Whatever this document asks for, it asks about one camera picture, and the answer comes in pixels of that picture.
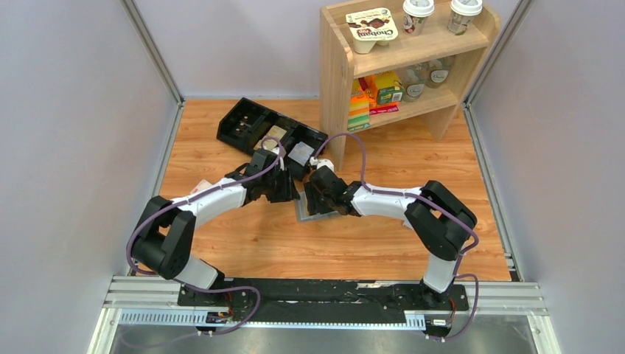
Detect Chobani yogurt pack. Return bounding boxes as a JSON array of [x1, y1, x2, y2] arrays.
[[345, 7, 398, 54]]

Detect paper coffee cup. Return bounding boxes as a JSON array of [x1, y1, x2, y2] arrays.
[[402, 0, 435, 35], [447, 0, 483, 35]]

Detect right glass jar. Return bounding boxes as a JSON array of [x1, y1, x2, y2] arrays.
[[426, 55, 455, 89]]

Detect left glass jar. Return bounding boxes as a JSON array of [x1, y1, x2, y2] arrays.
[[401, 63, 427, 102]]

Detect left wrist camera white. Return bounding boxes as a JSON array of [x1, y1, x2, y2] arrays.
[[272, 147, 286, 171]]

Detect green yellow box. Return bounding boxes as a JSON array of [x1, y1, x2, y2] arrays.
[[365, 71, 403, 105]]

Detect tan cards in tray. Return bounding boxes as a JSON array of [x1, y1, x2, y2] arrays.
[[254, 125, 287, 150]]

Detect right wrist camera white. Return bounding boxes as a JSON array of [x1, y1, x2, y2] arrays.
[[309, 156, 335, 172]]

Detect aluminium frame rail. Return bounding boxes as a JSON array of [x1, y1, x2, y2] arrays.
[[103, 276, 548, 316]]

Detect right paper coffee cup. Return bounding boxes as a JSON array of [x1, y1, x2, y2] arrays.
[[447, 0, 483, 35]]

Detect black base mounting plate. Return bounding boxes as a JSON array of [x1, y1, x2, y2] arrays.
[[178, 278, 470, 324]]

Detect grey card in tray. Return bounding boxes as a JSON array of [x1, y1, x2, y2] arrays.
[[287, 142, 315, 167]]

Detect colourful sticky note stack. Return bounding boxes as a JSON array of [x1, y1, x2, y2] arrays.
[[347, 94, 370, 132]]

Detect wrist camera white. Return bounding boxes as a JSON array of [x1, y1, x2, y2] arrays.
[[272, 147, 286, 171], [309, 156, 335, 172]]

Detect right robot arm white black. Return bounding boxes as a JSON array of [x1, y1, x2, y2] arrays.
[[304, 167, 477, 294]]

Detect white pink card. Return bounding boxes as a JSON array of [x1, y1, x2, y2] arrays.
[[190, 179, 213, 195]]

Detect wooden shelf unit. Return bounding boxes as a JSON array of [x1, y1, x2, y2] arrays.
[[319, 0, 502, 171]]

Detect red flat packet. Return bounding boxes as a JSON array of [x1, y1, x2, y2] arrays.
[[369, 103, 399, 116]]

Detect orange snack bag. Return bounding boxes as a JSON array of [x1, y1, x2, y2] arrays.
[[349, 79, 373, 111]]

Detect glass jar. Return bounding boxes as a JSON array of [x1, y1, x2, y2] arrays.
[[426, 55, 455, 89], [401, 63, 427, 102]]

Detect left paper coffee cup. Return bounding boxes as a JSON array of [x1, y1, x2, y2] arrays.
[[402, 0, 435, 35]]

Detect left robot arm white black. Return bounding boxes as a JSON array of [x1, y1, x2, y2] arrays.
[[126, 150, 299, 290]]

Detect black organizer tray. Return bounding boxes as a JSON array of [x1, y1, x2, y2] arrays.
[[216, 97, 328, 181]]

